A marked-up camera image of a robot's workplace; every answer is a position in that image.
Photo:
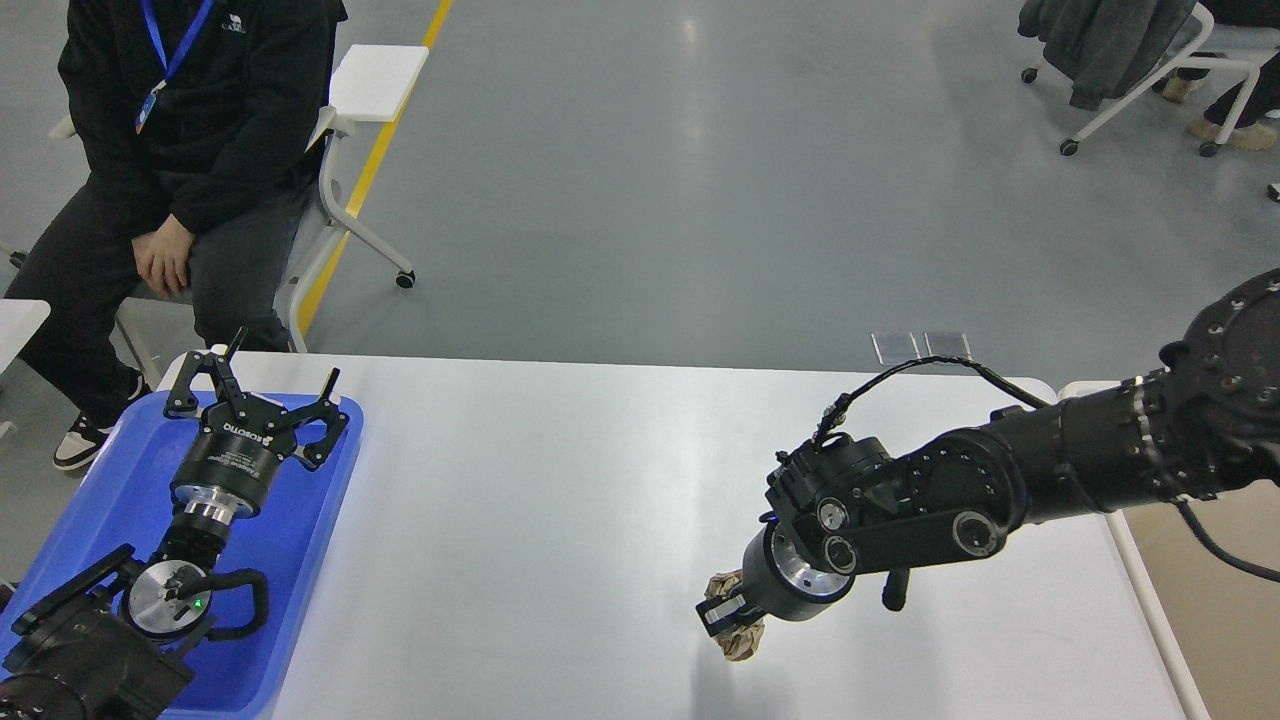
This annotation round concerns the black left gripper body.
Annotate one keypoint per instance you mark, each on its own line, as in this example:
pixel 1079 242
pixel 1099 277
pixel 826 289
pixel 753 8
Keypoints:
pixel 236 455

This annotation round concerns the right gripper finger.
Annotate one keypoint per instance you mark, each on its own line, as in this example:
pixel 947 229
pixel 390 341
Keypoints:
pixel 726 612

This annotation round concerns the right metal floor plate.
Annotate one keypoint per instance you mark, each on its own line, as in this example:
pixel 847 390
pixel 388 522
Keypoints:
pixel 948 344

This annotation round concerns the brown paper ball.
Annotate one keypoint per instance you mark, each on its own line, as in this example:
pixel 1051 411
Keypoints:
pixel 738 643

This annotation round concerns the blue plastic tray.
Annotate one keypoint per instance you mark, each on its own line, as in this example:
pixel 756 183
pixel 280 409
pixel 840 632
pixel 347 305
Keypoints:
pixel 190 560

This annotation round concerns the white chair with grey coat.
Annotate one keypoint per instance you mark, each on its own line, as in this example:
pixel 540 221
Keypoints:
pixel 1113 51

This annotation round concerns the left metal floor plate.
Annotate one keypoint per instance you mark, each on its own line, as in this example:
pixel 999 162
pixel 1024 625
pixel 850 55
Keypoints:
pixel 896 348

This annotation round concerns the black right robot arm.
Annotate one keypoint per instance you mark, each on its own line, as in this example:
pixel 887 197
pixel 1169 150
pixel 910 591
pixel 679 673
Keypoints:
pixel 1203 424

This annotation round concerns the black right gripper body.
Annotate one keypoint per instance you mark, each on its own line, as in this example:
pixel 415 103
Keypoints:
pixel 778 582

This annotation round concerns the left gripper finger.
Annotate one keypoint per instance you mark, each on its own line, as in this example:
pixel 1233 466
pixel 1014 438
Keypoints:
pixel 323 411
pixel 182 402

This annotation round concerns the seated person's hand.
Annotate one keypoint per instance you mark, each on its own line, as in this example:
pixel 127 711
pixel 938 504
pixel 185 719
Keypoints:
pixel 161 257

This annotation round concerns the seated person in black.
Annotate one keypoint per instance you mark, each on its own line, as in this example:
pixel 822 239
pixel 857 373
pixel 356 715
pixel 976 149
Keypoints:
pixel 199 109

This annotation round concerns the metal floor plate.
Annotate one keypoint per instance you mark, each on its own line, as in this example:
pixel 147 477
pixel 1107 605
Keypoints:
pixel 948 344
pixel 896 348

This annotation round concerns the white side table corner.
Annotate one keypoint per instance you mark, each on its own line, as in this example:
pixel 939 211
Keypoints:
pixel 20 319

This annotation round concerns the beige plastic bin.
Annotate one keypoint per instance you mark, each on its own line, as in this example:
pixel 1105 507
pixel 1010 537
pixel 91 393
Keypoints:
pixel 1215 626

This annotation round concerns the white chair with tablet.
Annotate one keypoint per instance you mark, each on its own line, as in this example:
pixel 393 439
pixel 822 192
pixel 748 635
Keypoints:
pixel 371 85

